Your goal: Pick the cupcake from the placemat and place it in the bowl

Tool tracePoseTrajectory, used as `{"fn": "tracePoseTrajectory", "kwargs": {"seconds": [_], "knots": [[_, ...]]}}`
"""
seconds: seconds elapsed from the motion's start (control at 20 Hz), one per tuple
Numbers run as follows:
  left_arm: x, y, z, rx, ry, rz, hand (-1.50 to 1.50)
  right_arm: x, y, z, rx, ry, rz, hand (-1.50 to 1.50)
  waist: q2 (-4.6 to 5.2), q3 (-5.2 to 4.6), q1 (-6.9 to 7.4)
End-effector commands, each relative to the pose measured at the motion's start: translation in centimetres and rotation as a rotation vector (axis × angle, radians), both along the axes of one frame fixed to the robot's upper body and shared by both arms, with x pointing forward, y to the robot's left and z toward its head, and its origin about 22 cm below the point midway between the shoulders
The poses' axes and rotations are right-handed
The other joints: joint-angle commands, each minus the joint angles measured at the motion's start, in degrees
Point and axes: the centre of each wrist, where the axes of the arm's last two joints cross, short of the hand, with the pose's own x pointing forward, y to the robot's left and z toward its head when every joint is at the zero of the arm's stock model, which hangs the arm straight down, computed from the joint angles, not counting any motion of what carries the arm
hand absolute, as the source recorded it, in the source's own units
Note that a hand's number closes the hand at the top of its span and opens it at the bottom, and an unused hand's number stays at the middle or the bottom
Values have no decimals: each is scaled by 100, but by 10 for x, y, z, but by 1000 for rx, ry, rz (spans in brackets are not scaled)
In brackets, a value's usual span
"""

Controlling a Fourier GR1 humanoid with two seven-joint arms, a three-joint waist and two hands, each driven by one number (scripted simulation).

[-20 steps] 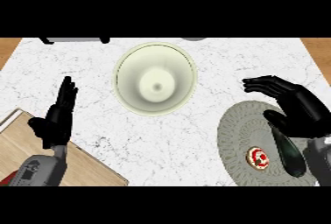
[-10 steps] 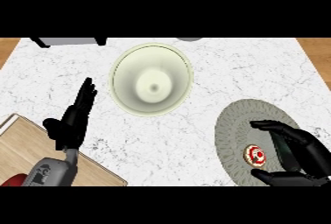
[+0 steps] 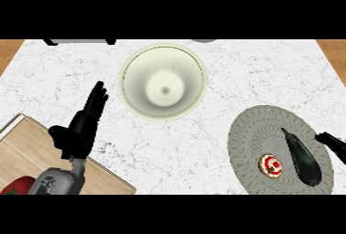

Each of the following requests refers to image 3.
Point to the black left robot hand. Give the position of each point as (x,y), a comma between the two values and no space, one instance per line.
(81,128)

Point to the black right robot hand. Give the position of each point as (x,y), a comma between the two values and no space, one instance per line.
(333,143)

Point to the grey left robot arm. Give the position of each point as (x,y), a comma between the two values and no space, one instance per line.
(58,181)

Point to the red and white cupcake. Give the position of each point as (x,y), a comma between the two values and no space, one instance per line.
(269,165)

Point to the grey round placemat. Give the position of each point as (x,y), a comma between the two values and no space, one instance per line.
(256,146)

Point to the pale green bowl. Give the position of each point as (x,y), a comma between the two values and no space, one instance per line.
(163,81)

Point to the dark green eggplant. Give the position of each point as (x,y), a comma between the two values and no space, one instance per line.
(302,160)

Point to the wooden cutting board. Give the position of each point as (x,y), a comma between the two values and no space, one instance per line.
(31,152)

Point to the red tomato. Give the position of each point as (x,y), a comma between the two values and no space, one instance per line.
(18,186)

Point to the grey appliance with black feet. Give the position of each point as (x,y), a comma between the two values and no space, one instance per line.
(81,41)

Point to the grey round object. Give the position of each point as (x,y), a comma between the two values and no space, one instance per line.
(203,40)

